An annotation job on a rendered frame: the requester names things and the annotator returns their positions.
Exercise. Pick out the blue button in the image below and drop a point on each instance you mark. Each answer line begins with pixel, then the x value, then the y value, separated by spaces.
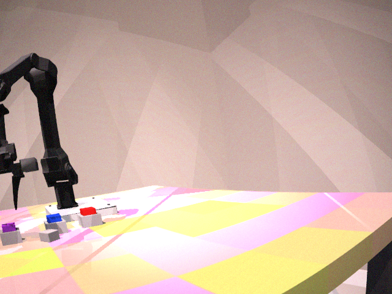
pixel 55 222

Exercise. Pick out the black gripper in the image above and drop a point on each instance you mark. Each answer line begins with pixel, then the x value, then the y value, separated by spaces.
pixel 17 169

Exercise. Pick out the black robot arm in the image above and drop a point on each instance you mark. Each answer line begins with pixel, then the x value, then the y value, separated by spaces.
pixel 41 74

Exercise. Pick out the red button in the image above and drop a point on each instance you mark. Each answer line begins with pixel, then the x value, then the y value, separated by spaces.
pixel 88 217

